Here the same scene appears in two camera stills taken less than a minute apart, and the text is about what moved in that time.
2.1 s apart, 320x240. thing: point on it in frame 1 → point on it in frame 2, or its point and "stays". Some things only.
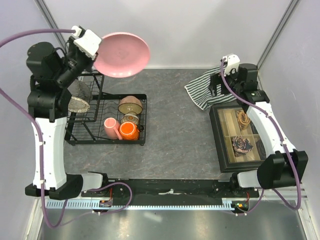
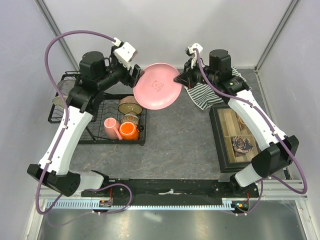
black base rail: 171,189 stays
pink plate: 122,55 → 157,89
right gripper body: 232,83 → 195,75
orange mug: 128,131 stays
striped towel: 199,91 stays
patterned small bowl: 130,117 stays
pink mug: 111,126 stays
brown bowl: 130,104 stays
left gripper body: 79,61 → 119,72
